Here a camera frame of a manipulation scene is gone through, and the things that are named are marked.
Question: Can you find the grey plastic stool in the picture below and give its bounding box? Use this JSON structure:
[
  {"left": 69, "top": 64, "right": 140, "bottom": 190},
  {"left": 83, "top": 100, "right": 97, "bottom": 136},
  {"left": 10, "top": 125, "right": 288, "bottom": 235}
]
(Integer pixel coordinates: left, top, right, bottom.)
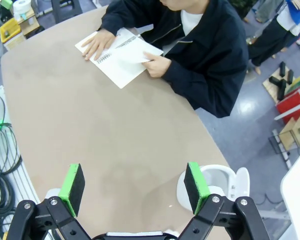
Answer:
[{"left": 50, "top": 0, "right": 79, "bottom": 24}]

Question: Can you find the large white table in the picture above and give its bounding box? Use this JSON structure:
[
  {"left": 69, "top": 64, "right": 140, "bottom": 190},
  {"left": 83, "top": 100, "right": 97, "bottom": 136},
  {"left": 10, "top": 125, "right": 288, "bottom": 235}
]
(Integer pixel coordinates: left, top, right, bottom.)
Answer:
[{"left": 279, "top": 143, "right": 300, "bottom": 240}]

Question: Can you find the person head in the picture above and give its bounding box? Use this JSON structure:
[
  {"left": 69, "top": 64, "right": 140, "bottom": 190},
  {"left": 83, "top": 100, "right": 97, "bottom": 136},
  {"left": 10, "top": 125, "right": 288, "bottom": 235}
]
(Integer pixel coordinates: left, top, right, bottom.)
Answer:
[{"left": 159, "top": 0, "right": 211, "bottom": 12}]

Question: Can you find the black cable coil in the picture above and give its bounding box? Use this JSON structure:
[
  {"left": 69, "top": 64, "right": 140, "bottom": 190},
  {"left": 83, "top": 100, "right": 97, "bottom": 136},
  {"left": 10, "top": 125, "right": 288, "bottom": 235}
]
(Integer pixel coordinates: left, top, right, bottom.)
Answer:
[{"left": 0, "top": 169, "right": 17, "bottom": 226}]

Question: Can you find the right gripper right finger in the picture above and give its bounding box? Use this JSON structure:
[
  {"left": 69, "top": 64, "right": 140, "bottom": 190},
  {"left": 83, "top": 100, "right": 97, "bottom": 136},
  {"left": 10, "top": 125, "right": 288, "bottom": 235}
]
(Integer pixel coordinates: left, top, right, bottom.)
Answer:
[{"left": 177, "top": 162, "right": 271, "bottom": 240}]

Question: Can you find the black wire rack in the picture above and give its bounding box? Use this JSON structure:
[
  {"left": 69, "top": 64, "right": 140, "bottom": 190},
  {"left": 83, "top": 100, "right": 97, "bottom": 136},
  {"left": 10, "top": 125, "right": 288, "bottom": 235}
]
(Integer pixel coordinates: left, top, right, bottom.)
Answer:
[{"left": 268, "top": 129, "right": 300, "bottom": 171}]

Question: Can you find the white spiral notebook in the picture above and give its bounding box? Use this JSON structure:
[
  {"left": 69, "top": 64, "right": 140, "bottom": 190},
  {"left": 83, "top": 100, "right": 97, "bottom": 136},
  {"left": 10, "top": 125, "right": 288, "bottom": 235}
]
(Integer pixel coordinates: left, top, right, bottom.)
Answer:
[{"left": 74, "top": 27, "right": 165, "bottom": 90}]

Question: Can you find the right forearm in black sleeve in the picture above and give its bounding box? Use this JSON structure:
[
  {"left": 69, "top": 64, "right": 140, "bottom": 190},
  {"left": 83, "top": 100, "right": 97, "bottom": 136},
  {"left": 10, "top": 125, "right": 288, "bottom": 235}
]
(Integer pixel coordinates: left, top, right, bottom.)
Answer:
[{"left": 101, "top": 0, "right": 152, "bottom": 36}]

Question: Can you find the white paper roll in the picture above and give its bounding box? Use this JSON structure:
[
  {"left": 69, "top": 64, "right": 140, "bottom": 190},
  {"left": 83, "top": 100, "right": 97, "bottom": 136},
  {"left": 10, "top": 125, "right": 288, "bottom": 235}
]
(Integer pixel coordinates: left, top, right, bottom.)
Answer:
[{"left": 12, "top": 0, "right": 35, "bottom": 22}]

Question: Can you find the person left hand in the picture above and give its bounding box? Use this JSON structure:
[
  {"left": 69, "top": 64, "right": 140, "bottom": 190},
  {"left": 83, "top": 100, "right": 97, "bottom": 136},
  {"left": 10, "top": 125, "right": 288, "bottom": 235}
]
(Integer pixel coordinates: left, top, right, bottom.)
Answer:
[{"left": 142, "top": 51, "right": 172, "bottom": 79}]

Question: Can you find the white paper sheet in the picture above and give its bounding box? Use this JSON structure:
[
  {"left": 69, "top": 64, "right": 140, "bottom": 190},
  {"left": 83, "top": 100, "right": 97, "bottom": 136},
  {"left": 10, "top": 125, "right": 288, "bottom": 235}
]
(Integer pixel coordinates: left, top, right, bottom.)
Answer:
[{"left": 109, "top": 37, "right": 158, "bottom": 64}]

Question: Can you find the person in dark jacket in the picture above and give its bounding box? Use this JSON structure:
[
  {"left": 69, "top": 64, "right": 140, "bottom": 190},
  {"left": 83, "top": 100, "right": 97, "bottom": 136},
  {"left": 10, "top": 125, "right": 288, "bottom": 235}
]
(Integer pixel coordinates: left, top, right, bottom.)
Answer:
[{"left": 101, "top": 0, "right": 250, "bottom": 118}]

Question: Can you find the yellow crate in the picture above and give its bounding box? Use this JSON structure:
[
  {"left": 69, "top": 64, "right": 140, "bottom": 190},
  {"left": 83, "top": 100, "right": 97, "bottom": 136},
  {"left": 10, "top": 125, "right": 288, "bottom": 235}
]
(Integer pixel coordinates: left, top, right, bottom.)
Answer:
[{"left": 0, "top": 18, "right": 22, "bottom": 43}]

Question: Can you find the black cable loop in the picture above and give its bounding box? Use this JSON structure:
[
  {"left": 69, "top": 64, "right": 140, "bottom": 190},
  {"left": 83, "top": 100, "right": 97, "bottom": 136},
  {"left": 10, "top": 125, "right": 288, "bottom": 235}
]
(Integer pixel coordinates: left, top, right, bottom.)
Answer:
[{"left": 0, "top": 92, "right": 23, "bottom": 176}]

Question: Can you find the person right hand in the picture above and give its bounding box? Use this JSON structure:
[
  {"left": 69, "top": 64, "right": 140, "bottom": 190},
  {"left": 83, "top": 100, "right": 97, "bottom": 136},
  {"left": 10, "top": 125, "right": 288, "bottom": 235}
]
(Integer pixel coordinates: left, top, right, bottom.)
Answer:
[{"left": 81, "top": 27, "right": 116, "bottom": 61}]

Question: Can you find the small wooden box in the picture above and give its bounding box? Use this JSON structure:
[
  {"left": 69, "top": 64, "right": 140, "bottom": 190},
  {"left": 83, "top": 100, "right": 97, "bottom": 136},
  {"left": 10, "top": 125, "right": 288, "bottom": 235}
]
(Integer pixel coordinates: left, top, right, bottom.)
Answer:
[{"left": 19, "top": 14, "right": 40, "bottom": 36}]

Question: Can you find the wooden board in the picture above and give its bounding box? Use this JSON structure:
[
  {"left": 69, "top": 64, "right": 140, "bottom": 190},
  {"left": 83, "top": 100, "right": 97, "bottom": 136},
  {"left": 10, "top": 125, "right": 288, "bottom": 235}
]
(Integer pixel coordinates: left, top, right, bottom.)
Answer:
[{"left": 262, "top": 66, "right": 295, "bottom": 104}]

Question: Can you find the blue shirt mannequin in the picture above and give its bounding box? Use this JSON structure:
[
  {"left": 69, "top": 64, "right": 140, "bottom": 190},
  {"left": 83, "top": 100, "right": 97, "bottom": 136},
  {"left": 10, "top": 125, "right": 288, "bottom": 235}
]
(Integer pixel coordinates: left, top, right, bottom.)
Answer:
[{"left": 246, "top": 0, "right": 300, "bottom": 75}]

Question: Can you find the red plastic crate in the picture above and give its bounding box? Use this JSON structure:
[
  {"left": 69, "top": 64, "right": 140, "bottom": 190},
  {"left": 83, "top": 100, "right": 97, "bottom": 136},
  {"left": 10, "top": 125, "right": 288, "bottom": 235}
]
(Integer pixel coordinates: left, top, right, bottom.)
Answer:
[{"left": 276, "top": 82, "right": 300, "bottom": 123}]

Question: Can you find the white t-shirt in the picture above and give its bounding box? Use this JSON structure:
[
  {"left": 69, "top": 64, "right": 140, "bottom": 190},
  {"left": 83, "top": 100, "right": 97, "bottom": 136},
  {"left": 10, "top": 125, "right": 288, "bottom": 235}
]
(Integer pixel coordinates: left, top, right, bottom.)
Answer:
[{"left": 180, "top": 9, "right": 205, "bottom": 36}]

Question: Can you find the left forearm in black sleeve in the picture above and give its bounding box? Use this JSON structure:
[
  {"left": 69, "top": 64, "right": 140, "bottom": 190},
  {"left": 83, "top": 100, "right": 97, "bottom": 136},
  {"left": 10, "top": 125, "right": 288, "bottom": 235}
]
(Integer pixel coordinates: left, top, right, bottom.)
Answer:
[{"left": 162, "top": 59, "right": 232, "bottom": 118}]

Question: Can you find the white trash can with lid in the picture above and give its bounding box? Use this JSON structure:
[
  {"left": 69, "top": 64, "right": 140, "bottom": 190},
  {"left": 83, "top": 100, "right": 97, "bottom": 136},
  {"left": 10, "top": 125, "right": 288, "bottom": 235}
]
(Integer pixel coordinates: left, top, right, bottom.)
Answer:
[{"left": 176, "top": 163, "right": 251, "bottom": 217}]

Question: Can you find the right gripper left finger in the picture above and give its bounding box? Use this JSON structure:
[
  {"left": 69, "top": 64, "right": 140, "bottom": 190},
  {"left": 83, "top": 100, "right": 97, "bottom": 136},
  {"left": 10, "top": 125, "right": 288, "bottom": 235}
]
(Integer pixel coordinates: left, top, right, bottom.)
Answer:
[{"left": 4, "top": 163, "right": 93, "bottom": 240}]

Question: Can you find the plywood frame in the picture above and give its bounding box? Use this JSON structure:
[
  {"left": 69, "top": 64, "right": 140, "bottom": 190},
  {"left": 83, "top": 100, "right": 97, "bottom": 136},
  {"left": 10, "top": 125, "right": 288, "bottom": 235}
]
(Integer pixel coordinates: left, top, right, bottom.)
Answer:
[{"left": 278, "top": 112, "right": 300, "bottom": 151}]

